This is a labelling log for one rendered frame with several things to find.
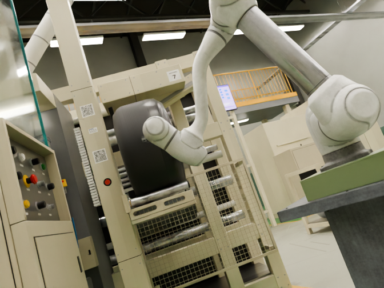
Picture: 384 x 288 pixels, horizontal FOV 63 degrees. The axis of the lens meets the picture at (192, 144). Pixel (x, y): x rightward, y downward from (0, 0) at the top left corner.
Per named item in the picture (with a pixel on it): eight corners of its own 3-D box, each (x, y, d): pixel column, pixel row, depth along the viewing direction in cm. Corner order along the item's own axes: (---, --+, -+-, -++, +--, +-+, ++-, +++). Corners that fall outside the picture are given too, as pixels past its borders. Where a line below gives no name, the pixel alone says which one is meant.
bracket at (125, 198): (126, 214, 166) (120, 195, 168) (132, 215, 205) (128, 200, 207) (132, 211, 167) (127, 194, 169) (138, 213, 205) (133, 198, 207)
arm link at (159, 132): (138, 135, 137) (163, 152, 137) (136, 130, 121) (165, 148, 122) (151, 115, 138) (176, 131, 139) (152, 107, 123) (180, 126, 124)
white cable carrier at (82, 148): (94, 206, 178) (73, 128, 187) (95, 207, 183) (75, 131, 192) (102, 204, 178) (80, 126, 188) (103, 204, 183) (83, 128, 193)
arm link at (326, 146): (352, 144, 134) (329, 98, 138) (371, 136, 116) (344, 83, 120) (316, 158, 134) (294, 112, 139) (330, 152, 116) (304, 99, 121)
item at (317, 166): (345, 231, 350) (316, 163, 365) (307, 234, 402) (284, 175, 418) (365, 221, 365) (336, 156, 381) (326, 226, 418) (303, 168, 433)
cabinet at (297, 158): (315, 212, 580) (290, 148, 604) (295, 215, 629) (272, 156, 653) (347, 198, 620) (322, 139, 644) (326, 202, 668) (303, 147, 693)
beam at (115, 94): (102, 103, 218) (96, 84, 221) (108, 115, 242) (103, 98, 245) (186, 80, 227) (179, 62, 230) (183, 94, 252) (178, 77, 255)
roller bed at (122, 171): (114, 214, 214) (102, 172, 220) (117, 214, 229) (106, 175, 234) (142, 204, 217) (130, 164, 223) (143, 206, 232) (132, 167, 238)
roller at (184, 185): (130, 208, 171) (127, 200, 171) (130, 207, 176) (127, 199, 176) (191, 188, 177) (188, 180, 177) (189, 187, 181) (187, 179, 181)
